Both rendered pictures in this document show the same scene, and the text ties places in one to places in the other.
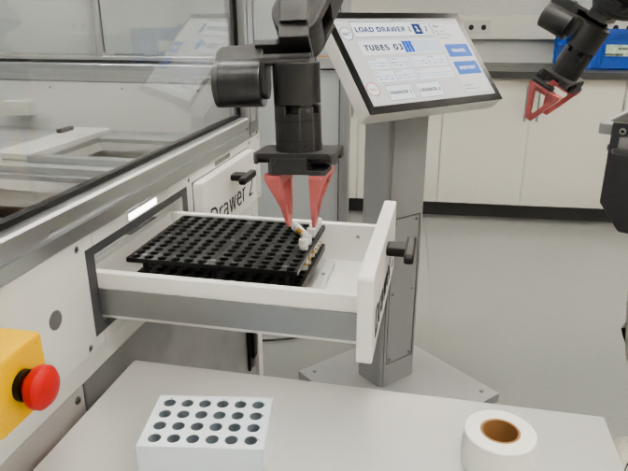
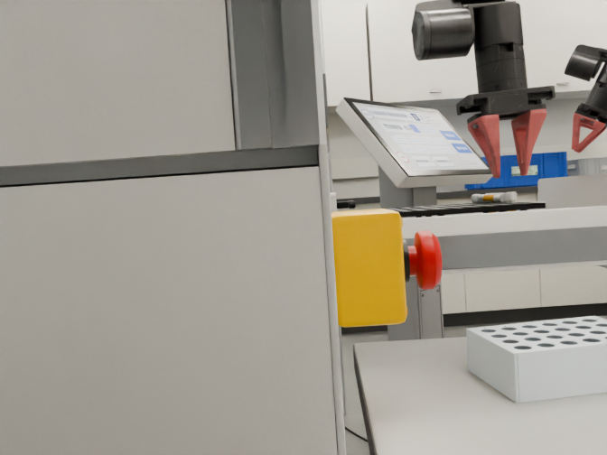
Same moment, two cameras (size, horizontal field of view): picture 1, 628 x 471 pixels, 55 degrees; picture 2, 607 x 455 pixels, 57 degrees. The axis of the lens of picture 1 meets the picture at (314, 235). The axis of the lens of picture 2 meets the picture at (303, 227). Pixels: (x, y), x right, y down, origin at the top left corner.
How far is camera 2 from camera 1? 0.48 m
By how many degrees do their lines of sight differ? 20
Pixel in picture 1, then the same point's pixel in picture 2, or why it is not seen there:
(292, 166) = (513, 102)
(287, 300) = (558, 221)
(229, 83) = (443, 25)
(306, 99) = (518, 37)
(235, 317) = (498, 252)
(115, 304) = not seen: hidden behind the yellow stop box
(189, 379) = (441, 345)
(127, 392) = (387, 359)
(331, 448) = not seen: outside the picture
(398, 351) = not seen: hidden behind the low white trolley
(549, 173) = (488, 279)
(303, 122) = (518, 60)
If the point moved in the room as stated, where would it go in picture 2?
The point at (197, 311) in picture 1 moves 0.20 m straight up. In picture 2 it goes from (452, 252) to (443, 57)
